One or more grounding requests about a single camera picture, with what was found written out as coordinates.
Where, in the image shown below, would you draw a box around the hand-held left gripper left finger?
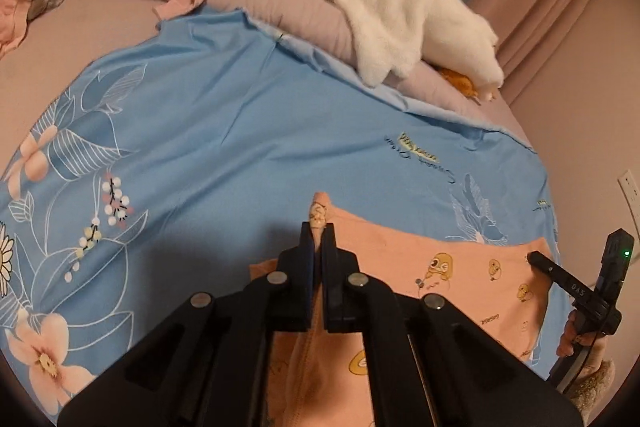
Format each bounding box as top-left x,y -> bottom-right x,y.
57,222 -> 317,427

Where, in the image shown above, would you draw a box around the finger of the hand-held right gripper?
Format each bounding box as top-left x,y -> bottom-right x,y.
527,251 -> 597,309

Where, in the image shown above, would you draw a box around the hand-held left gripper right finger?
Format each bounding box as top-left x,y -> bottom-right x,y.
321,224 -> 585,427

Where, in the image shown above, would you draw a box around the pink duck-print garment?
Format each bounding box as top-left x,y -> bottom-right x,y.
248,191 -> 553,427

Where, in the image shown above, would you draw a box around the person's right forearm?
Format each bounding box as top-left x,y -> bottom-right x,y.
570,354 -> 617,415

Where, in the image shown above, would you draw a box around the crumpled pink clothes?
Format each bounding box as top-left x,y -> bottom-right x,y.
0,0 -> 43,58

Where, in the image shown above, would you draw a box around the person's right hand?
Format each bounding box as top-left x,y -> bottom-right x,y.
556,309 -> 608,373

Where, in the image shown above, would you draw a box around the blue floral blanket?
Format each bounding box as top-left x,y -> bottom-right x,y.
0,2 -> 560,427

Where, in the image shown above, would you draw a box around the long pink pillow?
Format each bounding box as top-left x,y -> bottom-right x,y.
207,0 -> 486,118

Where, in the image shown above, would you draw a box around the white goose plush toy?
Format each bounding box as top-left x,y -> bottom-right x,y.
200,0 -> 505,102

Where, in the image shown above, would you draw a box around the pink bed sheet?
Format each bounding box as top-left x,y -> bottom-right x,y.
0,0 -> 168,188

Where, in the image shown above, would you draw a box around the white wall socket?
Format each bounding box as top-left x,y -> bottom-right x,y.
617,169 -> 640,208

